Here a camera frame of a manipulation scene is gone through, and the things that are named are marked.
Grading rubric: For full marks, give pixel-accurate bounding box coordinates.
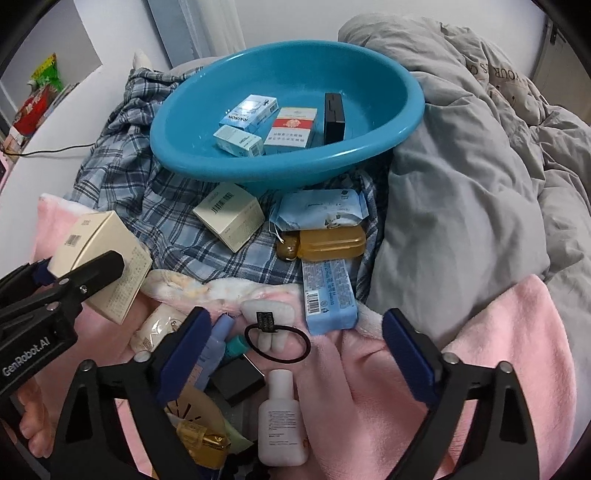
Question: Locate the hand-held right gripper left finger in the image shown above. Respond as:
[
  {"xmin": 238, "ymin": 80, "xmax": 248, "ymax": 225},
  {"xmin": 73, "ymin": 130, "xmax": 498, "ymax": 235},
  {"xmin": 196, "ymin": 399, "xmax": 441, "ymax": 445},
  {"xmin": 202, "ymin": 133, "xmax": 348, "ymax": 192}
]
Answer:
[{"xmin": 65, "ymin": 307, "xmax": 212, "ymax": 480}]

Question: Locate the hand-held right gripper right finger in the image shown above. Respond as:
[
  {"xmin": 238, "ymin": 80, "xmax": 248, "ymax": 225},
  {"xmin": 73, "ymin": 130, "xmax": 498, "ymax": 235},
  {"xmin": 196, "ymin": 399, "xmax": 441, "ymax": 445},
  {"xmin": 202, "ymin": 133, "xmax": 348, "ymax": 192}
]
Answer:
[{"xmin": 382, "ymin": 308, "xmax": 541, "ymax": 480}]

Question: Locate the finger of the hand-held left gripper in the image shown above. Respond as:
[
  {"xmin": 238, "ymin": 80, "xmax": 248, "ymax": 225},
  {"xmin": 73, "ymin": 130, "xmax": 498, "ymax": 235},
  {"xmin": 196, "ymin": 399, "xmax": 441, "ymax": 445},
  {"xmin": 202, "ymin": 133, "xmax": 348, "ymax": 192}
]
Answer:
[
  {"xmin": 0, "ymin": 259, "xmax": 52, "ymax": 302},
  {"xmin": 0, "ymin": 250, "xmax": 127, "ymax": 333}
]

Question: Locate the beige soap block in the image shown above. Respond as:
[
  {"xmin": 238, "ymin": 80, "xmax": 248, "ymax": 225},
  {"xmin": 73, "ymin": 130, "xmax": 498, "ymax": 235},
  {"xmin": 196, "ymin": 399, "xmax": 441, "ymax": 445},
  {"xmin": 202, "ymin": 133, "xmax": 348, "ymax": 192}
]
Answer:
[
  {"xmin": 192, "ymin": 182, "xmax": 266, "ymax": 254},
  {"xmin": 48, "ymin": 211, "xmax": 153, "ymax": 325}
]

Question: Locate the small pale blue box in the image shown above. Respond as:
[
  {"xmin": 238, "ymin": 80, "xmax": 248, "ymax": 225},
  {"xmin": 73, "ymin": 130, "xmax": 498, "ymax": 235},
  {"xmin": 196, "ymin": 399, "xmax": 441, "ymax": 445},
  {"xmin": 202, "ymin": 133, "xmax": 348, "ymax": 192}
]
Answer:
[{"xmin": 213, "ymin": 126, "xmax": 264, "ymax": 158}]

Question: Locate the light blue cigarette pack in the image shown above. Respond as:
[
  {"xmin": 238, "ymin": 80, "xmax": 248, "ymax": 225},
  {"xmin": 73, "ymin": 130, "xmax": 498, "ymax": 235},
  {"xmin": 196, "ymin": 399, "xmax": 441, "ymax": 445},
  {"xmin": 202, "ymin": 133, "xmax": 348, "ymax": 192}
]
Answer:
[{"xmin": 218, "ymin": 95, "xmax": 279, "ymax": 131}]

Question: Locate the red white cigarette pack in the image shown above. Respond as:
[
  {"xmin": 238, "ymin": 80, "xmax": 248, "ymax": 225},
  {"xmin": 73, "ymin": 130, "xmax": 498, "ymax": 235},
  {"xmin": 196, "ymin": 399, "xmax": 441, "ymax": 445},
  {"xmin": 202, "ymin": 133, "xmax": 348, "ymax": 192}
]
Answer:
[{"xmin": 263, "ymin": 107, "xmax": 319, "ymax": 156}]

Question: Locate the black rectangular box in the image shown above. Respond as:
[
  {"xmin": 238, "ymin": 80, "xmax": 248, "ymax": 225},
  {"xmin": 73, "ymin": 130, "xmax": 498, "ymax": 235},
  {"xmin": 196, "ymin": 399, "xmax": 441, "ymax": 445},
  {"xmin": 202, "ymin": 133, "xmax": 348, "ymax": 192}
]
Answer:
[{"xmin": 323, "ymin": 92, "xmax": 348, "ymax": 145}]

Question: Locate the blue plastic basin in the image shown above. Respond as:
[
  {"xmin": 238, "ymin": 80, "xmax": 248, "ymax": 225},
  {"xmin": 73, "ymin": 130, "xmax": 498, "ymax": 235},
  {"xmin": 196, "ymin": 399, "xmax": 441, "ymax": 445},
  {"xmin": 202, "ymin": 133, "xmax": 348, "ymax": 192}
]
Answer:
[{"xmin": 150, "ymin": 41, "xmax": 426, "ymax": 192}]

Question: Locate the person's left hand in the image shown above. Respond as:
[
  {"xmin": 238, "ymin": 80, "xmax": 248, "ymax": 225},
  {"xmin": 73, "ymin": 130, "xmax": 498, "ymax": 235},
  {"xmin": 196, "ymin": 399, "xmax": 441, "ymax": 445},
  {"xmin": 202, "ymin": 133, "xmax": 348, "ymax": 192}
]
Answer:
[{"xmin": 0, "ymin": 376, "xmax": 58, "ymax": 457}]

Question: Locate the light blue tube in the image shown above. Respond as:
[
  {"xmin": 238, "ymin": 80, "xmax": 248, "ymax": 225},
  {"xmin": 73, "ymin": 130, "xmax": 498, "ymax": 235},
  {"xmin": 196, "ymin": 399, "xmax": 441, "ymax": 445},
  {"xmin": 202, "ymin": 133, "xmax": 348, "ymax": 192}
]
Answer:
[{"xmin": 196, "ymin": 314, "xmax": 234, "ymax": 391}]

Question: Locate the cream soap packet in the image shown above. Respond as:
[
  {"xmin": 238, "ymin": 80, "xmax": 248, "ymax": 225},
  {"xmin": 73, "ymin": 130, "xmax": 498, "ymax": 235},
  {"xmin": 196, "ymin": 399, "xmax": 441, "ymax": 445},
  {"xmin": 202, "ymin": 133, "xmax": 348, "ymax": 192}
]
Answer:
[{"xmin": 129, "ymin": 305, "xmax": 190, "ymax": 356}]

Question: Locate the small teal cap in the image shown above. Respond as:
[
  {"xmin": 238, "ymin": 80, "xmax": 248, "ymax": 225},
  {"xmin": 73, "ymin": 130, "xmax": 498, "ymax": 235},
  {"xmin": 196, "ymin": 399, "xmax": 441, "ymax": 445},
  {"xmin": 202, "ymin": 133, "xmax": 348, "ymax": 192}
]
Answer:
[{"xmin": 225, "ymin": 336, "xmax": 250, "ymax": 361}]

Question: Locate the pink fleece blanket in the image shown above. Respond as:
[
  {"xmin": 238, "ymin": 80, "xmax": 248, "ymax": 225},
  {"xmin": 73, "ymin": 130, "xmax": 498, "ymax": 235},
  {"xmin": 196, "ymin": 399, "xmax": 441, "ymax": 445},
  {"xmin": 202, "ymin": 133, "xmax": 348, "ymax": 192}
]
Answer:
[{"xmin": 14, "ymin": 193, "xmax": 578, "ymax": 480}]

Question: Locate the beige slotted disc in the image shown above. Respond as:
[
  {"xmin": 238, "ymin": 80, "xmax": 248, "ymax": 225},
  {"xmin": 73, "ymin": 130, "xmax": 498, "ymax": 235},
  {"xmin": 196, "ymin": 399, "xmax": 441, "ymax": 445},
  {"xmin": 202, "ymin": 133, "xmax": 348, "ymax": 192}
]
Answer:
[{"xmin": 166, "ymin": 385, "xmax": 257, "ymax": 462}]

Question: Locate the black square box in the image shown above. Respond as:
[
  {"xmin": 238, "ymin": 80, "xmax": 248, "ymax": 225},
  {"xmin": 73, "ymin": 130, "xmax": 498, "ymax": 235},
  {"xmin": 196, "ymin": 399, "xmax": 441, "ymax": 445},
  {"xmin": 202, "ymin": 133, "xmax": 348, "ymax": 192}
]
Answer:
[{"xmin": 210, "ymin": 356, "xmax": 266, "ymax": 407}]

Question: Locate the blue plaid shirt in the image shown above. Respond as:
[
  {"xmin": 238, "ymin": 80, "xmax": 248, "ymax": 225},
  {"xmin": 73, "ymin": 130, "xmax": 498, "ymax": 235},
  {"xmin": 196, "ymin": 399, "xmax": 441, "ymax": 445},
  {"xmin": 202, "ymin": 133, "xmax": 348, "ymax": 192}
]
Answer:
[{"xmin": 64, "ymin": 67, "xmax": 393, "ymax": 296}]

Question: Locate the gold perfume bottle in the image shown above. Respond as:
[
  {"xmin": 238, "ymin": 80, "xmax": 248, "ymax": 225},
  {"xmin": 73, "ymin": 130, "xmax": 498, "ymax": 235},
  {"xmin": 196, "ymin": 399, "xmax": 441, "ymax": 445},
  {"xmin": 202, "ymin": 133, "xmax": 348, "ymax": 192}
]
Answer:
[{"xmin": 176, "ymin": 418, "xmax": 230, "ymax": 469}]

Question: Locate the light blue soap box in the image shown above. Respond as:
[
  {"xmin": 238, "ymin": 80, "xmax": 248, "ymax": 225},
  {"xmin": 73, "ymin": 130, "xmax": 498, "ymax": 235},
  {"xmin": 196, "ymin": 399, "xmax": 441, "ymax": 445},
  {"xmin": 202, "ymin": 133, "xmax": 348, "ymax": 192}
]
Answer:
[{"xmin": 302, "ymin": 258, "xmax": 359, "ymax": 336}]

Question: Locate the white plastic bottle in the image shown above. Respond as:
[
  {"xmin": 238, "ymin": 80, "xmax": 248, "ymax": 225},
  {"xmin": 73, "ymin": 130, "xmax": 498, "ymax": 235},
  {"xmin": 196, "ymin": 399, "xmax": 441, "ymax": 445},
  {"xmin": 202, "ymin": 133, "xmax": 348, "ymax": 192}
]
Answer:
[{"xmin": 257, "ymin": 369, "xmax": 309, "ymax": 467}]

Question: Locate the amber plastic box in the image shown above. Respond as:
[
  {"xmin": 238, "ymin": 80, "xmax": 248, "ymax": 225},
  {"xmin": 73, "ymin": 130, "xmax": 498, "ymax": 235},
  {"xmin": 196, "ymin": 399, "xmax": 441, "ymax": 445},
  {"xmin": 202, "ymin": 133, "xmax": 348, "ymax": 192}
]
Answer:
[{"xmin": 295, "ymin": 224, "xmax": 366, "ymax": 261}]

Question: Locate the small brown round bottle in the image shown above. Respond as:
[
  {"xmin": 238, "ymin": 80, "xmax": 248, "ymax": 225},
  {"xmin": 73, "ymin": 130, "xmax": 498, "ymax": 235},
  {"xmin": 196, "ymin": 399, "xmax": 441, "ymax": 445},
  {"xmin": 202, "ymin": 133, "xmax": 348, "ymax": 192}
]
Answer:
[{"xmin": 276, "ymin": 233, "xmax": 301, "ymax": 263}]

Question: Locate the grey duvet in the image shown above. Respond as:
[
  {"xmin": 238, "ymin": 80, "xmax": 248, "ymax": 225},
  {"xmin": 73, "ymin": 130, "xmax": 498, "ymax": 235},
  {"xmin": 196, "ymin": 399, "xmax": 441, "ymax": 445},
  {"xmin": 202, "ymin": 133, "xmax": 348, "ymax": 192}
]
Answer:
[{"xmin": 338, "ymin": 13, "xmax": 591, "ymax": 370}]

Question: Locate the red snack packet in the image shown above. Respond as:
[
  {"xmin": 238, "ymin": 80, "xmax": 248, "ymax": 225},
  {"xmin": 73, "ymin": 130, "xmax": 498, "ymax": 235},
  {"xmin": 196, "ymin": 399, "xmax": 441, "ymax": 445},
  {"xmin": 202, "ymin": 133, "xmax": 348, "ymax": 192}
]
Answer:
[{"xmin": 13, "ymin": 85, "xmax": 58, "ymax": 134}]

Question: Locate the light blue wipes pack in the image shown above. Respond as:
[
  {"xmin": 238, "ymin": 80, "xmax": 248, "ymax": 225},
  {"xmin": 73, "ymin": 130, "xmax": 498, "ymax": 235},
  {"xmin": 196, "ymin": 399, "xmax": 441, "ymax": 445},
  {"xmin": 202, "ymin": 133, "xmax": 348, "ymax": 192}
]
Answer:
[{"xmin": 269, "ymin": 188, "xmax": 370, "ymax": 232}]

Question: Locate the green snack packet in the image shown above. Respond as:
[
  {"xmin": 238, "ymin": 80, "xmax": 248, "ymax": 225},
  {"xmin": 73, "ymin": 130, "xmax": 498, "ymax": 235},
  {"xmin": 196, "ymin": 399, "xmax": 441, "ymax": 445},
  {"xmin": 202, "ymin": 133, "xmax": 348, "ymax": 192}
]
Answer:
[{"xmin": 30, "ymin": 53, "xmax": 63, "ymax": 90}]

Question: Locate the grey pillow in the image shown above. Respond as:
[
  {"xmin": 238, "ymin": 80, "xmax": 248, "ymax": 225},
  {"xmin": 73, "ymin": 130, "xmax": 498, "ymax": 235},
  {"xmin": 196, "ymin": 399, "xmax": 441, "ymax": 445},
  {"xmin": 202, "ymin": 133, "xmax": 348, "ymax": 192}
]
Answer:
[{"xmin": 171, "ymin": 55, "xmax": 232, "ymax": 75}]

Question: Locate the pale blue curtain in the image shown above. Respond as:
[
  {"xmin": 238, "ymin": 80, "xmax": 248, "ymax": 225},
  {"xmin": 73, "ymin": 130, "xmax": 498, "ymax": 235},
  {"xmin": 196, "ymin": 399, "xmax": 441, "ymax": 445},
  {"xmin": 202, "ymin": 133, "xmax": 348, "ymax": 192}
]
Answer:
[{"xmin": 148, "ymin": 0, "xmax": 241, "ymax": 65}]

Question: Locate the grey door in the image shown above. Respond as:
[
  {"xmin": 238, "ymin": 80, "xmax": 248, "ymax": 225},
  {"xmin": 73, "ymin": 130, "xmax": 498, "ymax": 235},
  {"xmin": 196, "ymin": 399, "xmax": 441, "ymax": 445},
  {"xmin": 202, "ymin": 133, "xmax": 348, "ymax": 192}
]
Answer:
[{"xmin": 533, "ymin": 18, "xmax": 573, "ymax": 88}]

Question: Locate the black hair tie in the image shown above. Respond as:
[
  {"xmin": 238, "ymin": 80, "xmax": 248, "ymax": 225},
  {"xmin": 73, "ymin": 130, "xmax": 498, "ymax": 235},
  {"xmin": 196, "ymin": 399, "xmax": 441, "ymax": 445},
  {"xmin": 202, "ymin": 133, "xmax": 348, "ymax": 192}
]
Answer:
[{"xmin": 243, "ymin": 311, "xmax": 311, "ymax": 363}]

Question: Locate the black cable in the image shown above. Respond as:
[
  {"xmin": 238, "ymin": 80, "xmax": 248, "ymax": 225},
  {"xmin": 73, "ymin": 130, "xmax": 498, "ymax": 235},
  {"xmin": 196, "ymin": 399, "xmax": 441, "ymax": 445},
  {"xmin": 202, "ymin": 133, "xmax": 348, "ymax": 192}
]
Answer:
[{"xmin": 0, "ymin": 144, "xmax": 93, "ymax": 160}]

